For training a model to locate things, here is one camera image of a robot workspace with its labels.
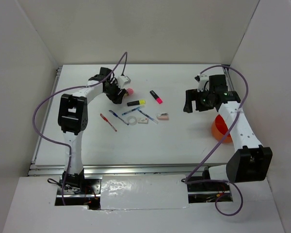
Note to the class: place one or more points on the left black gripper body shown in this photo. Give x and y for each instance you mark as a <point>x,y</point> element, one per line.
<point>113,89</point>

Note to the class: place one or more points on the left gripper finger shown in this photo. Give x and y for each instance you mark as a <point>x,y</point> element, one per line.
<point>118,97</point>
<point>112,98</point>

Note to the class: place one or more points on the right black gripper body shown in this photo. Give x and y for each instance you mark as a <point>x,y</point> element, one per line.
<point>204,102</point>

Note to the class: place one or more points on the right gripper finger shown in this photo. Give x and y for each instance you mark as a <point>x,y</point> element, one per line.
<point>191,95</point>
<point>190,106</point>

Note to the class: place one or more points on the dark blue gel pen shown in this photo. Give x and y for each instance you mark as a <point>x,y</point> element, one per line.
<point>117,116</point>

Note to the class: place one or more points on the red gel pen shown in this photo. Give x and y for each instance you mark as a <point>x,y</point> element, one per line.
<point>105,119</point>

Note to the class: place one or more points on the yellow cap black highlighter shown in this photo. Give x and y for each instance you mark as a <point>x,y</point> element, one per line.
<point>136,102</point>

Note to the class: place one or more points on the pink cap black highlighter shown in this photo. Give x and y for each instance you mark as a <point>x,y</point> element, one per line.
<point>156,97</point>

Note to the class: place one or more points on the blue clear barrel pen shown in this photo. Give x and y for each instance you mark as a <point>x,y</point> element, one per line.
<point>146,115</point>

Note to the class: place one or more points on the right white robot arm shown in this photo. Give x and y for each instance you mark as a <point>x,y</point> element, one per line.
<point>251,160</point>

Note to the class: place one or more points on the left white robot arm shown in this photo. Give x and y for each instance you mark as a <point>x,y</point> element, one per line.
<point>73,120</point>

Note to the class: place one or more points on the pink eraser with sharpener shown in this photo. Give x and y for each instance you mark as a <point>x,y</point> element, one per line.
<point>162,116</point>

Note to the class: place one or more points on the clear tape roll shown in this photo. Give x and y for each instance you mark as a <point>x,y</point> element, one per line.
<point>132,120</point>

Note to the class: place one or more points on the white staples box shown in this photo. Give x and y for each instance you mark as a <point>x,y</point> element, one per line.
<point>142,120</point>

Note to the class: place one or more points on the orange round organizer container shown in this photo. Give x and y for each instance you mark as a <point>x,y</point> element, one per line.
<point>218,128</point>

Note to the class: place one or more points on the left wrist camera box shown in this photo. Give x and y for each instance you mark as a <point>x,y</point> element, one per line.
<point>123,80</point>

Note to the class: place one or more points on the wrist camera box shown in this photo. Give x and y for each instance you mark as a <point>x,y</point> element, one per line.
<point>203,82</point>
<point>123,80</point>

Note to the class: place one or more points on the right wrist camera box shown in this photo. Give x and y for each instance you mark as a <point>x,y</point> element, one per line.
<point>203,82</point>

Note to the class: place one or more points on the aluminium table frame rail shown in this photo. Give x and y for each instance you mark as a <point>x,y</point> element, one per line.
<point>174,145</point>

